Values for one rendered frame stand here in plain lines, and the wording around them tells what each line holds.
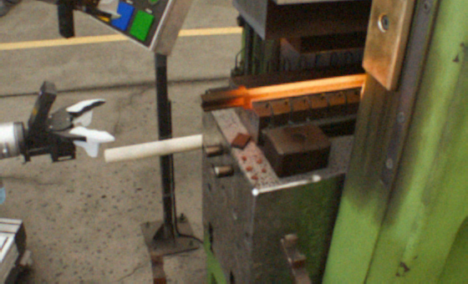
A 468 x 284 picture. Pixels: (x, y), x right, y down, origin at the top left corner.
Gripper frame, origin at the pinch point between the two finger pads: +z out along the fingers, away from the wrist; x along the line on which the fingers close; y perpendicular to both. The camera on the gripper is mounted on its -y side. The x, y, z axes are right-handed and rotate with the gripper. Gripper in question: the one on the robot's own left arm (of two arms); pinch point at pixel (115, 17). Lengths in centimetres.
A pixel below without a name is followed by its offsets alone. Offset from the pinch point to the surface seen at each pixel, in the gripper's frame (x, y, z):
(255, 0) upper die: -48, 17, -5
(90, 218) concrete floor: 40, -91, 55
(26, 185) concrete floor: 79, -97, 44
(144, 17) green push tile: -0.2, 2.6, 9.6
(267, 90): -48.7, 0.1, 10.0
